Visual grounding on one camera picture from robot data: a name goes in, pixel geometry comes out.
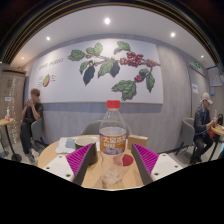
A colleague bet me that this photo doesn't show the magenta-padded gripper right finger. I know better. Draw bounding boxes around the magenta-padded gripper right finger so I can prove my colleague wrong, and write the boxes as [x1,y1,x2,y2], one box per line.
[130,142,184,186]

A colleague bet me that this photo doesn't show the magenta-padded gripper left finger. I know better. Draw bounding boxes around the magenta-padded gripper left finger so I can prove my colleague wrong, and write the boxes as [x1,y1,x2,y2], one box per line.
[42,143,98,187]

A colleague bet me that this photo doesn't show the clear orange-label drink bottle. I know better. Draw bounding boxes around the clear orange-label drink bottle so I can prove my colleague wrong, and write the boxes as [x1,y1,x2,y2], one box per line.
[98,99,128,186]

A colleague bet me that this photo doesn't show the flat round red coaster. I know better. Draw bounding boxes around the flat round red coaster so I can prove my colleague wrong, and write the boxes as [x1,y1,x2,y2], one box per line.
[113,153,135,167]

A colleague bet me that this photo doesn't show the white and blue printed mat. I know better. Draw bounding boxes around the white and blue printed mat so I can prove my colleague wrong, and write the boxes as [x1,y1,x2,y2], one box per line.
[54,136,101,155]

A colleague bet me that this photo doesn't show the grey upholstered chair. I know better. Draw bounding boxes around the grey upholstered chair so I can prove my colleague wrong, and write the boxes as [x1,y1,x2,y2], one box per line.
[30,118,50,150]
[175,117,198,158]
[79,119,133,138]

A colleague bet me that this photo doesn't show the person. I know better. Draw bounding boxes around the person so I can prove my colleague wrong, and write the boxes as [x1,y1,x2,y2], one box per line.
[19,88,44,164]
[189,92,216,164]

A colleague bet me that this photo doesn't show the round wooden table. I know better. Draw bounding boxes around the round wooden table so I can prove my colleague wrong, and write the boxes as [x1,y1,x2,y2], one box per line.
[209,123,224,162]

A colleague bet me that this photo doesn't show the small round side table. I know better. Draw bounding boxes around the small round side table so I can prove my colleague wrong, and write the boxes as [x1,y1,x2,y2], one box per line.
[0,117,23,163]

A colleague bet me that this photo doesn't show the small bottle with red label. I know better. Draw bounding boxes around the small bottle with red label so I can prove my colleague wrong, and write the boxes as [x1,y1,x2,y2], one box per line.
[4,106,11,122]

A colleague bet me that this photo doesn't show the white notice board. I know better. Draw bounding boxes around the white notice board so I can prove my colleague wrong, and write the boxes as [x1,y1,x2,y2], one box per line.
[206,65,224,88]

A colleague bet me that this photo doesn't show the recessed ceiling lights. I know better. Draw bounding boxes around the recessed ceiling lights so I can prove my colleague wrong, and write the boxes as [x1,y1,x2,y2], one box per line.
[19,16,206,62]

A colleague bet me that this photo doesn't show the wooden cabinet with string lights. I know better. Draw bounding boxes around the wooden cabinet with string lights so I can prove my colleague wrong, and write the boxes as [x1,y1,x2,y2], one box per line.
[0,68,27,145]

